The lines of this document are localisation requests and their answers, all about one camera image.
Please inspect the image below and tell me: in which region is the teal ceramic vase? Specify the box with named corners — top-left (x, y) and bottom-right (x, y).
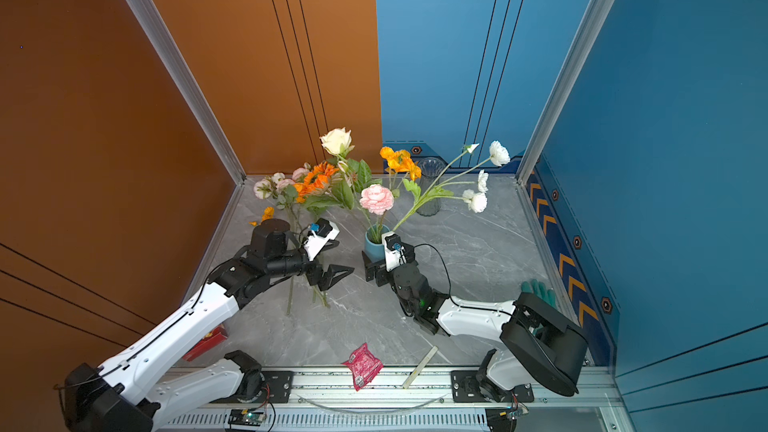
top-left (364, 225), bottom-right (390, 262)

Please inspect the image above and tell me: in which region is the pink ranunculus stem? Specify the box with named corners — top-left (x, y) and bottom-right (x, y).
top-left (359, 184), bottom-right (395, 244)

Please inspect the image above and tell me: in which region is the orange gerbera daisy stem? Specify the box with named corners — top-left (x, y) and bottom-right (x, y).
top-left (293, 162), bottom-right (339, 218)

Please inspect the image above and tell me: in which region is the cream white rose stem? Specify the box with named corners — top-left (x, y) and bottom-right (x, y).
top-left (320, 128), bottom-right (380, 233)

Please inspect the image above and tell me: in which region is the clear glass vase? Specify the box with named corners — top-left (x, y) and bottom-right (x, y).
top-left (416, 157), bottom-right (447, 217)

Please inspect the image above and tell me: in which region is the white pink peony stem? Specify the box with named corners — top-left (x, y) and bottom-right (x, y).
top-left (392, 141), bottom-right (512, 231)

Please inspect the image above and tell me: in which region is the yellow orange poppy stem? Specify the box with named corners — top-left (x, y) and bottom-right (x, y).
top-left (380, 147), bottom-right (423, 210)

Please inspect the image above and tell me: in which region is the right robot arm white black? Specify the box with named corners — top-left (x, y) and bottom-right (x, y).
top-left (362, 244), bottom-right (588, 403)

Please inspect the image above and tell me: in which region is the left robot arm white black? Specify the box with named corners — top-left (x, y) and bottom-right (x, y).
top-left (58, 219), bottom-right (353, 431)

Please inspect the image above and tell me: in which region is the pink rose spray stem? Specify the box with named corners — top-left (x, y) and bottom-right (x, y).
top-left (251, 164), bottom-right (331, 308)

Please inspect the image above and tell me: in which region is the pink snack packet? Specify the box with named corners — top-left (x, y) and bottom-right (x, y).
top-left (343, 343), bottom-right (383, 391)

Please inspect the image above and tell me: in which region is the pale wooden stick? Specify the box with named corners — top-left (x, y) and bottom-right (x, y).
top-left (402, 346), bottom-right (439, 389)

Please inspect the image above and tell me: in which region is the red white bandage box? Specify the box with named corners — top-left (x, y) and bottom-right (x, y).
top-left (182, 324), bottom-right (228, 362)

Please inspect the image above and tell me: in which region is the green rubber glove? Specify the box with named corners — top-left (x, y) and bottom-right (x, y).
top-left (521, 279), bottom-right (557, 308)

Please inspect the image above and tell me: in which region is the left green circuit board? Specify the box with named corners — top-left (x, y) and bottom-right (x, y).
top-left (227, 408), bottom-right (269, 431)

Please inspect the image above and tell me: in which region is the right circuit board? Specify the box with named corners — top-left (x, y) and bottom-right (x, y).
top-left (485, 404), bottom-right (529, 432)

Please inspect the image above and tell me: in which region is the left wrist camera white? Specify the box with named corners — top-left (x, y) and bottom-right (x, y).
top-left (302, 218), bottom-right (339, 261)

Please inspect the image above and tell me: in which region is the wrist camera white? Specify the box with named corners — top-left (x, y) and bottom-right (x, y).
top-left (383, 231), bottom-right (407, 272)
top-left (302, 218), bottom-right (339, 261)

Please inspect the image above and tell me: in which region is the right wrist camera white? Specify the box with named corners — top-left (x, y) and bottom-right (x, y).
top-left (383, 231), bottom-right (407, 272)

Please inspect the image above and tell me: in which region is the aluminium front rail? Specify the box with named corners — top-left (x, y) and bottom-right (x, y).
top-left (149, 365), bottom-right (637, 432)

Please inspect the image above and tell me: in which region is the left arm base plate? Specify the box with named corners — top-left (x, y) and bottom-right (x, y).
top-left (216, 370), bottom-right (294, 405)

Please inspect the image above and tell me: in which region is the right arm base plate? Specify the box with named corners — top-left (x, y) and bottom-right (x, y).
top-left (450, 370), bottom-right (535, 404)

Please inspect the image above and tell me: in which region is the left aluminium corner post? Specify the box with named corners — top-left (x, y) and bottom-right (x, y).
top-left (95, 0), bottom-right (247, 187)

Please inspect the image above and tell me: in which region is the aluminium corner post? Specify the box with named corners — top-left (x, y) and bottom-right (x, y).
top-left (516, 0), bottom-right (615, 186)
top-left (95, 0), bottom-right (247, 187)

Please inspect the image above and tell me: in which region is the right aluminium corner post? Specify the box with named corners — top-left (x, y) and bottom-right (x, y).
top-left (516, 0), bottom-right (615, 186)

